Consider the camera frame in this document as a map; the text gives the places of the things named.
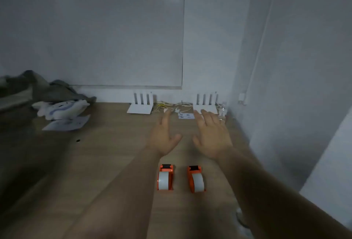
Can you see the person's left hand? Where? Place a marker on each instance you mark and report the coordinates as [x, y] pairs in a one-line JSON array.
[[161, 140]]

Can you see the white blue plush toy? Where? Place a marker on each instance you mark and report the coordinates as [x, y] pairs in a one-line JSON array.
[[62, 109]]

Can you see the white router with antennas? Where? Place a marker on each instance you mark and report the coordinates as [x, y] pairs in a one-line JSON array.
[[205, 104], [140, 105]]

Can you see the large white wall board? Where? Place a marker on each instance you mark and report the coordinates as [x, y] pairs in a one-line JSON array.
[[93, 27]]

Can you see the white wall socket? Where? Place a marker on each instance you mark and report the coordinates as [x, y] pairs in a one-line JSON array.
[[241, 97]]

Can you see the person's right forearm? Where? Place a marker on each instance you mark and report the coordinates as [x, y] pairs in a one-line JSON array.
[[275, 197]]

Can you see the white paper sheet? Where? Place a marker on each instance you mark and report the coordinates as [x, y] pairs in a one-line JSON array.
[[67, 124]]

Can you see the person's right thumb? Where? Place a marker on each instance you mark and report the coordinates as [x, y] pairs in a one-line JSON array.
[[196, 141]]

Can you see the small clear bottle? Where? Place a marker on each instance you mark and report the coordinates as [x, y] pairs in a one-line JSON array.
[[222, 111]]

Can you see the person's right middle finger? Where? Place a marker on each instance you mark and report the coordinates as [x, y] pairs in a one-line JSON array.
[[209, 116]]

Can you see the grey green cloth pile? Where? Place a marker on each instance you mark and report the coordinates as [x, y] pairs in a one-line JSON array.
[[38, 90]]

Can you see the person's left thumb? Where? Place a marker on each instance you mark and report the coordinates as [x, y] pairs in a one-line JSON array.
[[176, 140]]

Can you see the person's left forearm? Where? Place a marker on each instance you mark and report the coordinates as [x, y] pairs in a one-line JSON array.
[[110, 200]]

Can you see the orange tape dispenser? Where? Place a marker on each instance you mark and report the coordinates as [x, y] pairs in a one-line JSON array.
[[165, 177], [196, 179]]

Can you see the small white printed card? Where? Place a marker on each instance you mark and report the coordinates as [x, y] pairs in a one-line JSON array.
[[186, 115]]

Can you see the person's right hand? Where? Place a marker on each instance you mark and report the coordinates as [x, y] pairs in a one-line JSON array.
[[214, 137]]

